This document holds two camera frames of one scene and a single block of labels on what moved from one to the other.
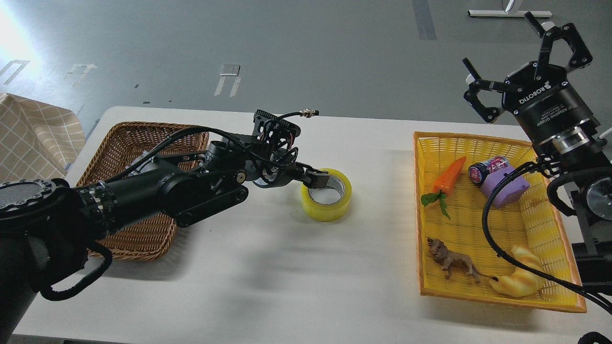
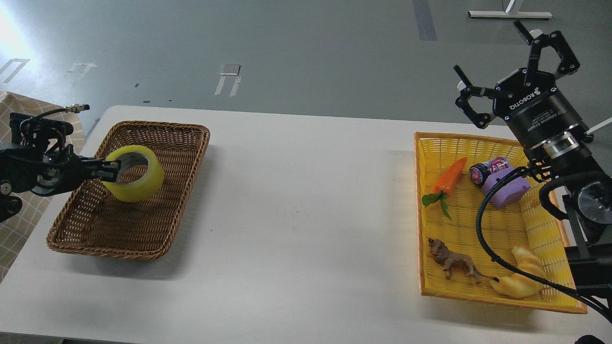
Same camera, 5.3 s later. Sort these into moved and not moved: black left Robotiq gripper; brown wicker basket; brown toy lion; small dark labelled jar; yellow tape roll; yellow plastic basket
Moved: black left Robotiq gripper; yellow tape roll
Not moved: brown wicker basket; yellow plastic basket; small dark labelled jar; brown toy lion
